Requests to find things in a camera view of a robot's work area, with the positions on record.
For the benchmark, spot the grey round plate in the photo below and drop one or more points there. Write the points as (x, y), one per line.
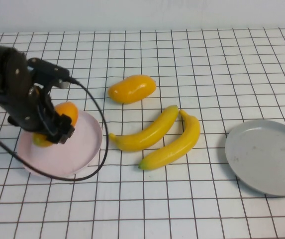
(261, 156)

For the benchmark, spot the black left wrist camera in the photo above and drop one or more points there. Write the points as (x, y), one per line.
(47, 69)

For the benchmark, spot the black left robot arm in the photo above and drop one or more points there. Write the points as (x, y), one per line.
(8, 72)

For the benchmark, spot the orange yellow mango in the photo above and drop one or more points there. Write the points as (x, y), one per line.
(132, 88)

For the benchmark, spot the pink round plate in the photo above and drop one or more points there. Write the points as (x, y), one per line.
(82, 149)

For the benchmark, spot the orange mango with green tip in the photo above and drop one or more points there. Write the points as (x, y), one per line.
(68, 110)

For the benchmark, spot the white black-grid tablecloth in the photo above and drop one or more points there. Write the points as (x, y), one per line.
(182, 204)

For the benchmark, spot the yellow banana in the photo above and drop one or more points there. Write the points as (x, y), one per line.
(147, 133)
(182, 144)

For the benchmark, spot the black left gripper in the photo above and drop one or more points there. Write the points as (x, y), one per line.
(30, 112)

